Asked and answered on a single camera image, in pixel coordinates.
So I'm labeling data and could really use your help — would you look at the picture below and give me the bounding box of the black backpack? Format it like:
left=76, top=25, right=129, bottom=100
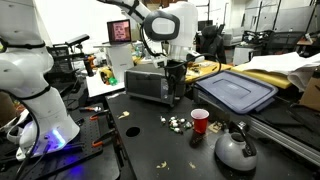
left=199, top=24, right=228, bottom=65

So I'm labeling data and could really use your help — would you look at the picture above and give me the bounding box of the yellow wooden table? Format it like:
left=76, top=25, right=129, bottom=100
left=184, top=59, right=234, bottom=84

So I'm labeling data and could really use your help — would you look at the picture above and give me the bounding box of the black clamp orange handle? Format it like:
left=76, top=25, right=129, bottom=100
left=91, top=128, right=118, bottom=149
left=88, top=109, right=112, bottom=122

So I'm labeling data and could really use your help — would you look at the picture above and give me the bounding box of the gray kettle black handle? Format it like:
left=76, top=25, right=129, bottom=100
left=214, top=121, right=258, bottom=173

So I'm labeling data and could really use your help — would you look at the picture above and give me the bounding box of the black camera bar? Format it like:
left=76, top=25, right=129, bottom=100
left=64, top=33, right=91, bottom=48

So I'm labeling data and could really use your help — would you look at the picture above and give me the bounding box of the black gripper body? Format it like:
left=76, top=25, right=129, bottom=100
left=165, top=60, right=187, bottom=90

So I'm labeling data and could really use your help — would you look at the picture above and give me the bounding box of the aluminium frame table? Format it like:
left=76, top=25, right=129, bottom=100
left=192, top=89, right=320, bottom=168

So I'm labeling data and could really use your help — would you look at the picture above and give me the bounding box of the gray couch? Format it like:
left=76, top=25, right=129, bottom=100
left=222, top=26, right=247, bottom=48

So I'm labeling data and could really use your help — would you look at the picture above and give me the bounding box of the small green object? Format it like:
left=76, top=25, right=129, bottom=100
left=108, top=76, right=119, bottom=87

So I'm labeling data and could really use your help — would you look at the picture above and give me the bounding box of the red plastic cup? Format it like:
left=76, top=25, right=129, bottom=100
left=190, top=108, right=211, bottom=135

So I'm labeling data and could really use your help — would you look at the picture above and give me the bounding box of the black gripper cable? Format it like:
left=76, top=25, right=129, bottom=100
left=139, top=23, right=223, bottom=101

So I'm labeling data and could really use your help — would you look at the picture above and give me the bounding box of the white paper stack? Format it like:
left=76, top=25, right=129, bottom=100
left=241, top=51, right=320, bottom=93

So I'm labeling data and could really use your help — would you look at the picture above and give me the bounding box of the white pedestal box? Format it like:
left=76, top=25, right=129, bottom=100
left=105, top=44, right=135, bottom=84

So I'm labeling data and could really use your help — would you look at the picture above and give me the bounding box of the white cabinet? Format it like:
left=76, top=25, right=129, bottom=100
left=232, top=44, right=257, bottom=66

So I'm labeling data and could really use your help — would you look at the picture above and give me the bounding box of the orange black drill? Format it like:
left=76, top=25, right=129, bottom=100
left=82, top=54, right=97, bottom=78

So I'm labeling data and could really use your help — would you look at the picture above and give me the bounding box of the silver clamp orange handle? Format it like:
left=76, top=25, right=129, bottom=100
left=78, top=105, right=103, bottom=114

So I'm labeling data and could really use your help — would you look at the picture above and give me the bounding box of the white board sheet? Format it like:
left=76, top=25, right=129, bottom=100
left=85, top=70, right=127, bottom=99

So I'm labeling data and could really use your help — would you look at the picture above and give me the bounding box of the gray toaster oven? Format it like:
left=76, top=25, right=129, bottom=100
left=123, top=63, right=188, bottom=108

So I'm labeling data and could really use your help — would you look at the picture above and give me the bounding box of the yellow foam pad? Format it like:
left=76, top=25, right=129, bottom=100
left=230, top=63, right=294, bottom=90

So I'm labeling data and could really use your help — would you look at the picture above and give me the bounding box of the blue plastic bin lid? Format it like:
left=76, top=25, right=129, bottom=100
left=194, top=69, right=279, bottom=115

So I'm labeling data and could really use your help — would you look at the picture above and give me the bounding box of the small display screen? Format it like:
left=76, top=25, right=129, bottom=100
left=106, top=18, right=133, bottom=46

